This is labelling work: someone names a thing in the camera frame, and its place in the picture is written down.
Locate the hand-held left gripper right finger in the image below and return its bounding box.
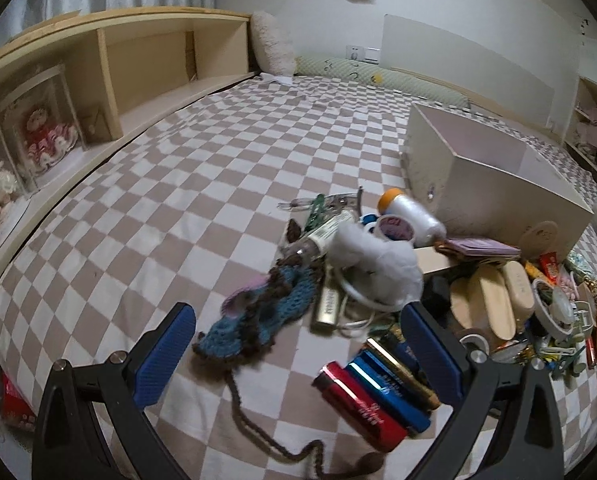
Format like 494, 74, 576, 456
401, 300, 566, 480

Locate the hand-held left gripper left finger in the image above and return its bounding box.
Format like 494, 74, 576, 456
31, 302, 199, 480

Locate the red long case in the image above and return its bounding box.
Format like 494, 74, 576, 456
312, 360, 410, 454

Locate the white fluffy plush bow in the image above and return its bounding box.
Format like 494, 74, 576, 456
327, 222, 427, 309

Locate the purple card wallet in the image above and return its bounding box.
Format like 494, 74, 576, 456
442, 237, 522, 262

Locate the white cardboard box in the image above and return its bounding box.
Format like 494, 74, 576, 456
401, 102, 595, 261

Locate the dark gold-edged long case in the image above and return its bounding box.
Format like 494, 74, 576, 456
365, 337, 442, 411

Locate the beige earbud case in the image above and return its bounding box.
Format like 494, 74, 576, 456
449, 277, 484, 331

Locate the blue long case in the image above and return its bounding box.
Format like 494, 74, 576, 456
345, 349, 432, 434

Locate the beige flat board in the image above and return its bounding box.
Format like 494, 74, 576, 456
413, 246, 461, 277

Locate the gold tube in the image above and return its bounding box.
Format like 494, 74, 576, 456
311, 285, 347, 334

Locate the pile of small hair clips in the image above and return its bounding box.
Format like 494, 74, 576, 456
515, 327, 596, 378

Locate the white thread spool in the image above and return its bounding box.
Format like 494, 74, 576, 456
377, 187, 447, 247

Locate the red snack packet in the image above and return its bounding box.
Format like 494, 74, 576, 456
538, 252, 562, 282

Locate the clear bottle white label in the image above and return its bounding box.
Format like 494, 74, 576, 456
283, 210, 355, 262

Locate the clear bag red package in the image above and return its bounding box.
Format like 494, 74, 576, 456
0, 345, 38, 432

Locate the checkered bed sheet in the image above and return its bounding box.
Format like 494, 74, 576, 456
0, 75, 597, 480

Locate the green hair clip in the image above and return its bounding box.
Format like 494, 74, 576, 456
305, 195, 327, 229

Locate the silver metal tool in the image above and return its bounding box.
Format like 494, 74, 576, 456
277, 187, 365, 212

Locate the red dress doll display case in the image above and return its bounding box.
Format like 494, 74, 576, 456
0, 64, 88, 194

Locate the green long bolster pillow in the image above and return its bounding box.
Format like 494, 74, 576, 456
296, 56, 471, 109

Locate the wooden clothes shelf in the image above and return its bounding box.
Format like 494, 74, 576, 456
563, 75, 597, 181

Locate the white fluffy pillow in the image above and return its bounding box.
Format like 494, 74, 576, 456
251, 10, 297, 77

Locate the wooden bedside shelf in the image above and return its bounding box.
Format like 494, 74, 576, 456
0, 7, 254, 306

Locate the white cable ring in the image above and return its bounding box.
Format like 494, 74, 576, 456
334, 264, 405, 337

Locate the brown yarn string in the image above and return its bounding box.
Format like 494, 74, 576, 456
227, 359, 379, 479

